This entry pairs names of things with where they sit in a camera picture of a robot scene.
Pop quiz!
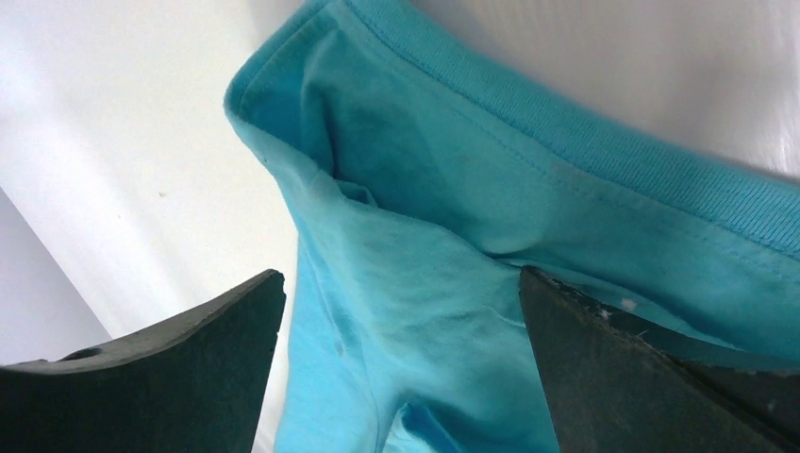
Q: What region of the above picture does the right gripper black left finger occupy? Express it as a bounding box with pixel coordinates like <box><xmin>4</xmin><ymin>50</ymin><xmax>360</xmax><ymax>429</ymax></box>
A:
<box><xmin>1</xmin><ymin>270</ymin><xmax>286</xmax><ymax>452</ymax></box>

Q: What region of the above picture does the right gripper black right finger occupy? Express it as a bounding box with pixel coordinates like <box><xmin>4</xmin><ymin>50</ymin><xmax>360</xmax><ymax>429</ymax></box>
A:
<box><xmin>520</xmin><ymin>267</ymin><xmax>799</xmax><ymax>452</ymax></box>

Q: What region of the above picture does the teal t shirt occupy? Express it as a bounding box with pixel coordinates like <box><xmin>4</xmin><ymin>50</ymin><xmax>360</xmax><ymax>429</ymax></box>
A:
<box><xmin>225</xmin><ymin>1</ymin><xmax>799</xmax><ymax>452</ymax></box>

